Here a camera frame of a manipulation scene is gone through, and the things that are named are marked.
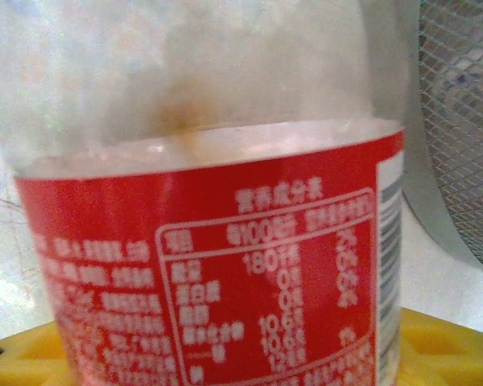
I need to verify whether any grey metal mesh bin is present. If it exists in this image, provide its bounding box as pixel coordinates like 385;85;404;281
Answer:
400;0;483;278

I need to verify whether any red label clear bottle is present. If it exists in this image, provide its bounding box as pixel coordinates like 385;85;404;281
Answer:
0;0;407;386

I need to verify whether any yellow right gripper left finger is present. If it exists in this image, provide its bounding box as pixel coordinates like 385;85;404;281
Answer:
0;317;84;386

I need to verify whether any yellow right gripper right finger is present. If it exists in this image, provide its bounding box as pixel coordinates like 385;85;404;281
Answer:
394;307;483;386

